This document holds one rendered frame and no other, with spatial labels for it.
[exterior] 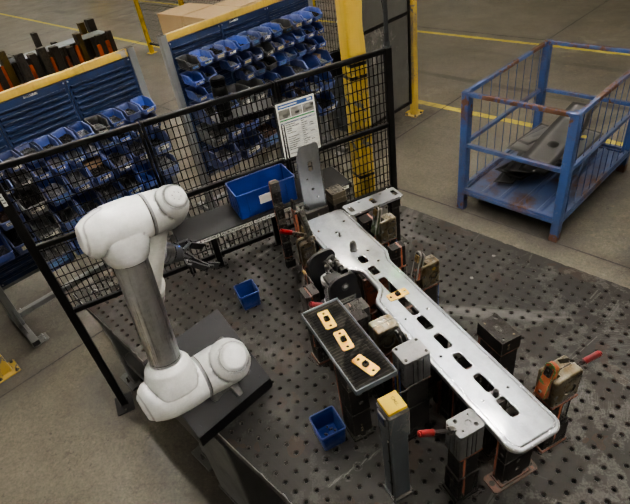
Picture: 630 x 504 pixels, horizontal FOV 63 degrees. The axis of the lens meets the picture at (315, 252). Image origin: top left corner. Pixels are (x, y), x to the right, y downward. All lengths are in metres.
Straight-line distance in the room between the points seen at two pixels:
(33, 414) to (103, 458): 0.62
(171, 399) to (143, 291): 0.38
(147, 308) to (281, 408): 0.72
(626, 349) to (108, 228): 1.90
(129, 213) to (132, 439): 1.83
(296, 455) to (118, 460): 1.36
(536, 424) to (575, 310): 0.88
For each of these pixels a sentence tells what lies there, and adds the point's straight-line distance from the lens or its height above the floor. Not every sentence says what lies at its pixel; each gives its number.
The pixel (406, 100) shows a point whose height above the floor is 0.20.
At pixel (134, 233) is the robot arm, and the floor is 1.59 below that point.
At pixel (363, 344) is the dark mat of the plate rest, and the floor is 1.16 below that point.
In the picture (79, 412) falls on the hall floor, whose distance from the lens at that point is 3.40.
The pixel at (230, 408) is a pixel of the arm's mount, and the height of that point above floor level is 0.76.
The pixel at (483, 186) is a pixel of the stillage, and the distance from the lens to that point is 4.21.
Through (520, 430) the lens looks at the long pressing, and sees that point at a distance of 1.64.
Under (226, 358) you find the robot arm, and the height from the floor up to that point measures 1.07.
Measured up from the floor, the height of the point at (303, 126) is 1.29.
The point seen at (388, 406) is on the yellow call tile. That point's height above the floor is 1.16.
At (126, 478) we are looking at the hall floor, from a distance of 3.00.
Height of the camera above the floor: 2.35
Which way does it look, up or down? 37 degrees down
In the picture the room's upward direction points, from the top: 10 degrees counter-clockwise
